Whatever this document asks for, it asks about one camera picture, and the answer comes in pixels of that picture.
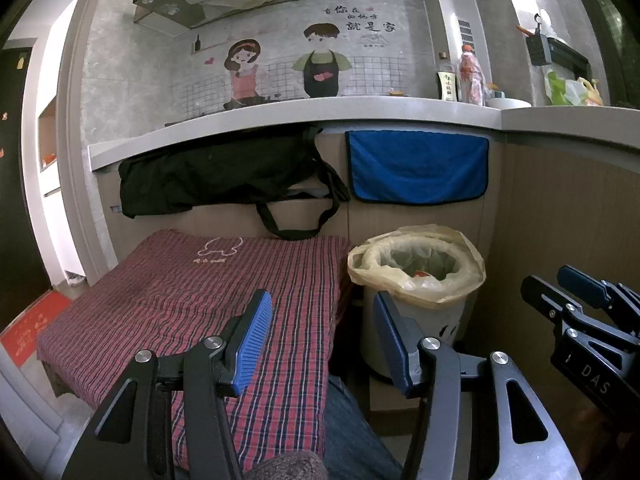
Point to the white bowl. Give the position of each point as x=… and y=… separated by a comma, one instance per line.
x=507, y=103

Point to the white trash bin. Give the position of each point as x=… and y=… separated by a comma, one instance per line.
x=435, y=322

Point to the red floor mat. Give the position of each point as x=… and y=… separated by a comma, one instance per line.
x=30, y=330

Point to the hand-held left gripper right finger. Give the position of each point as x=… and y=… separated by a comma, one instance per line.
x=392, y=345

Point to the maroon knit garment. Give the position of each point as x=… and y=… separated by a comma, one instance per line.
x=287, y=467

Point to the black knife rack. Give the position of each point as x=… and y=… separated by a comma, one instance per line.
x=557, y=52

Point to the red plaid cloth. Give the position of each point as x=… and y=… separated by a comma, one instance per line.
x=150, y=300

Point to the green white plastic bag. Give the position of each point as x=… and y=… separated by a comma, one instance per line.
x=560, y=91

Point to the black door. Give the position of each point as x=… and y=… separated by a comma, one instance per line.
x=20, y=170

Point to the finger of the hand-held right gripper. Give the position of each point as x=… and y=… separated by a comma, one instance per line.
x=545, y=297
x=582, y=281

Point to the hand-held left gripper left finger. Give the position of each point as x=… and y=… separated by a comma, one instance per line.
x=255, y=345

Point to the cartoon couple wall sticker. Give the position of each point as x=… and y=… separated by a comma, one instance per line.
x=320, y=65

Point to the black tote bag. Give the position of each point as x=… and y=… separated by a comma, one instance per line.
x=215, y=170

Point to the person's jeans leg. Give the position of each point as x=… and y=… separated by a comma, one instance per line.
x=350, y=435

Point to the red label plastic bottle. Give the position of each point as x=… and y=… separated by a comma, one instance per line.
x=472, y=75

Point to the blue towel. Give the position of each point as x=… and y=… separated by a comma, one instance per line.
x=415, y=165

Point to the grey kitchen counter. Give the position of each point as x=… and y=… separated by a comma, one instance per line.
x=300, y=115

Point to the dark sauce bottle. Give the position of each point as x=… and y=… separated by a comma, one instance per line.
x=447, y=85

